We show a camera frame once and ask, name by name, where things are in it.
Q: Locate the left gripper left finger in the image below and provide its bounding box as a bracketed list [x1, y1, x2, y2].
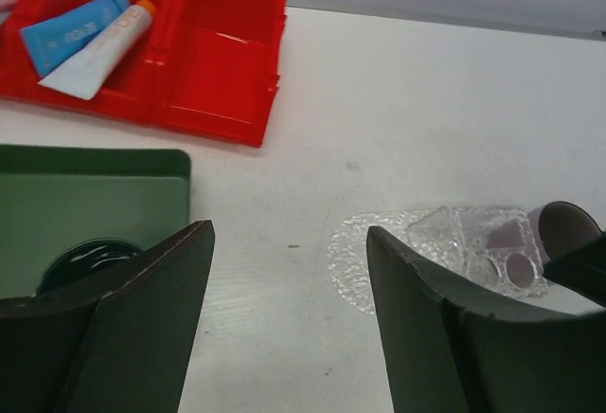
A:
[1, 221, 215, 412]

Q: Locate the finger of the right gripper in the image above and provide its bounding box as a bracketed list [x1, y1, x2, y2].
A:
[544, 234, 605, 297]

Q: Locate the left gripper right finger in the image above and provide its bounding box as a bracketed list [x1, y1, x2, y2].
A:
[366, 226, 605, 412]

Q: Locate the purple ceramic mug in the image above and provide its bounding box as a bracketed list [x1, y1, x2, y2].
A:
[487, 201, 603, 288]

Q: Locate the clear textured holder box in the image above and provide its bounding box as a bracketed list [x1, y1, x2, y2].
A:
[403, 206, 547, 299]

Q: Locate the dark green mug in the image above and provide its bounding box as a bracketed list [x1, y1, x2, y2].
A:
[36, 238, 143, 295]

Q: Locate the clear textured oval tray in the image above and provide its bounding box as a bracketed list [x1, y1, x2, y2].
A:
[327, 208, 434, 315]

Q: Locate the green metal tray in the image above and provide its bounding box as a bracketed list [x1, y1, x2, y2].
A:
[1, 145, 191, 298]

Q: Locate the white toothpaste tube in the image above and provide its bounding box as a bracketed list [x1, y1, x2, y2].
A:
[38, 0, 156, 100]

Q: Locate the blue toothpaste tube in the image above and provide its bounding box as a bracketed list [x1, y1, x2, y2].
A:
[20, 0, 131, 78]

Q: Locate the pink white toothbrush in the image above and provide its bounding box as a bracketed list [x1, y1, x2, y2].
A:
[0, 0, 20, 25]

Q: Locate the red divided plastic bin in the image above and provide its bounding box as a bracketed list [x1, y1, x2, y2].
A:
[1, 0, 286, 147]

